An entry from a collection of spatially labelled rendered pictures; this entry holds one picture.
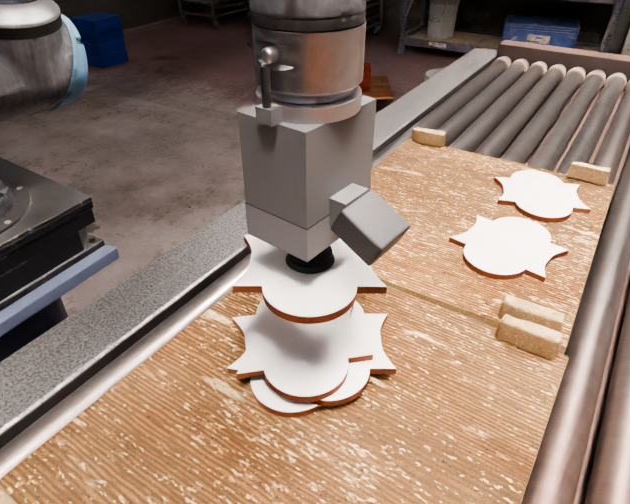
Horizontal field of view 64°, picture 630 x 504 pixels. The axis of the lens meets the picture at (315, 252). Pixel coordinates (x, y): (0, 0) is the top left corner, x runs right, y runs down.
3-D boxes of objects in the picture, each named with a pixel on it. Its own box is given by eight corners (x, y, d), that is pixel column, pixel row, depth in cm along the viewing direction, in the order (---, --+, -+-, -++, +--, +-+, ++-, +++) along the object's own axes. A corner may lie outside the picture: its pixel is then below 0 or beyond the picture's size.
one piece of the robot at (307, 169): (372, 94, 27) (357, 318, 37) (448, 59, 33) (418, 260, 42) (218, 57, 33) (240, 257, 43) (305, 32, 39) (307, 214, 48)
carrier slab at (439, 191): (284, 253, 67) (283, 243, 66) (408, 145, 96) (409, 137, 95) (562, 357, 52) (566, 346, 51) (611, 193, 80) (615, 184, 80)
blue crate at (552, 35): (498, 49, 458) (503, 22, 445) (502, 39, 490) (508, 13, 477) (572, 56, 439) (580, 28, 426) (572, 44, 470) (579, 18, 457)
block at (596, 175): (564, 178, 81) (569, 163, 80) (567, 173, 83) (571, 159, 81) (605, 187, 79) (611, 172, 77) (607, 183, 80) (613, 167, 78)
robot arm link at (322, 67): (388, 18, 34) (311, 41, 28) (382, 87, 36) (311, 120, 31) (301, 5, 37) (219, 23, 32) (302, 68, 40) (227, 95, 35)
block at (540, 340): (493, 339, 52) (499, 319, 51) (499, 328, 53) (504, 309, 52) (554, 363, 50) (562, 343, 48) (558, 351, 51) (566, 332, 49)
